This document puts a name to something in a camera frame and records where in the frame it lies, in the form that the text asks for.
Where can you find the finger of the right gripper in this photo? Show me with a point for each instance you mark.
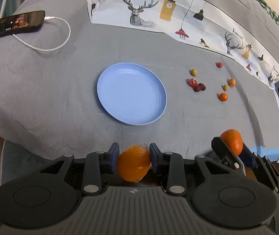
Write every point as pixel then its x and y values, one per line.
pixel 226 156

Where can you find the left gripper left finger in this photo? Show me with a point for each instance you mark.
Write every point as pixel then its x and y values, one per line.
pixel 96 164

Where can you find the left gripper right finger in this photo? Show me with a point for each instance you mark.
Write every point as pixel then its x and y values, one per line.
pixel 169 170

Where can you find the orange mandarin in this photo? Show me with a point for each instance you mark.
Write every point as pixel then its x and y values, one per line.
pixel 233 140
pixel 223 97

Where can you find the orange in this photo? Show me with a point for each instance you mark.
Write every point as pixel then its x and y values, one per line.
pixel 134 163
pixel 232 82

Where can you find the yellow-green fruit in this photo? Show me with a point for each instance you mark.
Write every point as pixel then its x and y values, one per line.
pixel 193 72
pixel 225 87

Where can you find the dark red jujube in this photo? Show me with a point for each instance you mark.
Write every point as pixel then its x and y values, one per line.
pixel 203 86
pixel 197 88

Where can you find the light blue plate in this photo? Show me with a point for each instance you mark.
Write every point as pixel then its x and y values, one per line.
pixel 131 94

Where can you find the small red tomato far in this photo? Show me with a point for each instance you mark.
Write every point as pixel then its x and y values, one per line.
pixel 219 64

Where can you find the grey printed sofa cover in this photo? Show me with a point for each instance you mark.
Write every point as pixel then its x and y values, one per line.
pixel 49 102

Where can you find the black smartphone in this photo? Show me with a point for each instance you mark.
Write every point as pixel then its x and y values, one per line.
pixel 21 23

